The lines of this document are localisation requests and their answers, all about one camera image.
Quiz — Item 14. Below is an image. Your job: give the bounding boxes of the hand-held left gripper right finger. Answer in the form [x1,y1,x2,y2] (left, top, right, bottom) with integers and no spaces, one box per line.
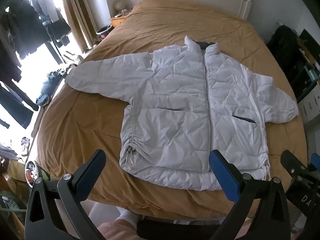
[209,149,292,240]

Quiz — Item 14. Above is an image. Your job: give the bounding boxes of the green laundry basket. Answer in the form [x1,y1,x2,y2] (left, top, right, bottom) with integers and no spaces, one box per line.
[0,191,28,228]

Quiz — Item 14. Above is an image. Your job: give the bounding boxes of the dark hanging jacket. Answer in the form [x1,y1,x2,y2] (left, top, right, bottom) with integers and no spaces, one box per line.
[5,0,50,60]

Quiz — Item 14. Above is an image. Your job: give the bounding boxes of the round black waste bin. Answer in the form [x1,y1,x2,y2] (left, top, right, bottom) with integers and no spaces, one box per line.
[96,25,113,43]

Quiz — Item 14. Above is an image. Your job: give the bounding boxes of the beige curtain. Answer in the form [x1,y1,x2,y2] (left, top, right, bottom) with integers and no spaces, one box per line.
[57,0,102,53]

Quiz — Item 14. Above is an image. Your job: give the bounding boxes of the pair of sandals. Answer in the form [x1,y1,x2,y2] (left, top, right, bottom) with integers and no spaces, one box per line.
[20,137,30,157]

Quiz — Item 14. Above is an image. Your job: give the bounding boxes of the black backpack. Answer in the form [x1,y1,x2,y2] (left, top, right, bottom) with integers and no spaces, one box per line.
[266,25,304,80]

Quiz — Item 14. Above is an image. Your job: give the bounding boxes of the person's leg with white sock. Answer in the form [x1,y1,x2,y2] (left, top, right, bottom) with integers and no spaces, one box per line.
[87,201,140,240]

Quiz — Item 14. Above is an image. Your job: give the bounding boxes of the round metal tin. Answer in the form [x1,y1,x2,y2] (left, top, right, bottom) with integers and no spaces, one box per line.
[25,160,42,188]

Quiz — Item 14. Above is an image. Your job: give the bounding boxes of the grey hanging garment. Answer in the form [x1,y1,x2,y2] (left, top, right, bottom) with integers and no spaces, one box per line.
[29,0,63,22]

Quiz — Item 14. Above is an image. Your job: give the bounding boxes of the white puffer jacket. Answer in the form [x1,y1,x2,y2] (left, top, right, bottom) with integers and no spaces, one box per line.
[65,35,299,192]

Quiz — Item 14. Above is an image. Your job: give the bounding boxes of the blue clothes bundle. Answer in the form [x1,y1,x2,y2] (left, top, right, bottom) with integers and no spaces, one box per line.
[36,70,68,105]

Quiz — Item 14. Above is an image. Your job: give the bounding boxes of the wooden nightstand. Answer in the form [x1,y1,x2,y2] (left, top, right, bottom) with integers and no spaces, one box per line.
[110,11,135,28]

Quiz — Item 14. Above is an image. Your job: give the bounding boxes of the black hanging skirt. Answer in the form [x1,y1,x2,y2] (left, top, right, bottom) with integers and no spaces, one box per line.
[41,17,73,48]

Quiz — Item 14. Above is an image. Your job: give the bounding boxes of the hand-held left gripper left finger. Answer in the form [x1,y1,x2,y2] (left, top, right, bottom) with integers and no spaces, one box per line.
[24,149,107,240]

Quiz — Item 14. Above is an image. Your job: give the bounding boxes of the dark hanging trousers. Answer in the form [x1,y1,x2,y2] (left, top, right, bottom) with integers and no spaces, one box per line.
[0,80,40,130]

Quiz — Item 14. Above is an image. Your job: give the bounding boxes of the shelf unit with boxes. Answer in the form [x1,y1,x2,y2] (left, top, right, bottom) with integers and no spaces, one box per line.
[287,27,320,125]

